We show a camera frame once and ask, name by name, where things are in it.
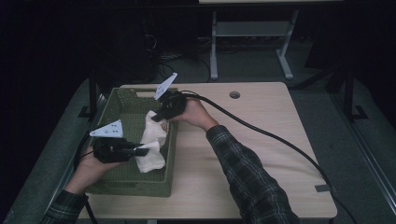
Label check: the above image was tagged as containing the black stand post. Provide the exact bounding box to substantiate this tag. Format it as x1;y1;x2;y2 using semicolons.
78;66;101;123
341;63;370;123

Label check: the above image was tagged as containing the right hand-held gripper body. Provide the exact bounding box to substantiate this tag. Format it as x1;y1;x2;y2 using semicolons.
153;72;189;121

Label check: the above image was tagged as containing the person's right hand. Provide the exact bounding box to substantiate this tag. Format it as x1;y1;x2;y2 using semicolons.
170;98;218;132

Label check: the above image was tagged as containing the tangle of floor cables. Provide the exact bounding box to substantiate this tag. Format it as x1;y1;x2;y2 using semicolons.
141;17;213;84

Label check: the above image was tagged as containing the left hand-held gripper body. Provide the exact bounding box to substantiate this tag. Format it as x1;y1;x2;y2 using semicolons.
89;119;137;164

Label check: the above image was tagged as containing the person's left hand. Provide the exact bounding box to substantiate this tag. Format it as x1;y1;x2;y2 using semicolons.
72;153;126;189

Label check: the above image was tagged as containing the green woven basket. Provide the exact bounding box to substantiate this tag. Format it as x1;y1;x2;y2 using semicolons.
84;87;180;198

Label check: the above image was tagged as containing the cream cloth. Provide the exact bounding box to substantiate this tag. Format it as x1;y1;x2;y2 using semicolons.
134;109;171;175

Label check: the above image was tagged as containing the white metal table frame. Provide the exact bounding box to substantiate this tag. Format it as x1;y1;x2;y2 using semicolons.
199;0;344;81

